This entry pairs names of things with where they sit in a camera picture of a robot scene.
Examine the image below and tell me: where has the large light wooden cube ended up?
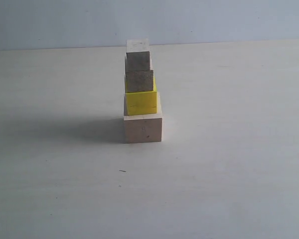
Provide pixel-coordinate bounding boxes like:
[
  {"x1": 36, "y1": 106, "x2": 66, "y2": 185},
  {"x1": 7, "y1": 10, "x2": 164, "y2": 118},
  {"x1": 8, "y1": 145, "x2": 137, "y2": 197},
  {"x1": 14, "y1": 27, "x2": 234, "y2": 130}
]
[{"x1": 124, "y1": 93, "x2": 163, "y2": 143}]

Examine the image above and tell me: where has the yellow cube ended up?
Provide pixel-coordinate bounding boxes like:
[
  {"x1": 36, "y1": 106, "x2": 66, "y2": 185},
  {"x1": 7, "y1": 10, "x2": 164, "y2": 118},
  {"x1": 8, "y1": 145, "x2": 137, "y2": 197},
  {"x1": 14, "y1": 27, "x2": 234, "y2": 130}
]
[{"x1": 125, "y1": 77, "x2": 157, "y2": 116}]

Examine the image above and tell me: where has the medium wooden cube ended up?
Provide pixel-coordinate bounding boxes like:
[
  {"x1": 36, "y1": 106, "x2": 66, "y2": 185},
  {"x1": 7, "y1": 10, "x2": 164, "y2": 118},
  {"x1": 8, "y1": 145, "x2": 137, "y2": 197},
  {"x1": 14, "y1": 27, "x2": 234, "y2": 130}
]
[{"x1": 125, "y1": 58, "x2": 155, "y2": 93}]

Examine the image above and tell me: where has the small wooden cube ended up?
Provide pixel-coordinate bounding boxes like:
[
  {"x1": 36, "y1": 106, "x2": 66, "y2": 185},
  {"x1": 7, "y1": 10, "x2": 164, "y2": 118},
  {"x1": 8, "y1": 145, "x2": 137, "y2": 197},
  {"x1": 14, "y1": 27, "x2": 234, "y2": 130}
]
[{"x1": 126, "y1": 39, "x2": 150, "y2": 71}]

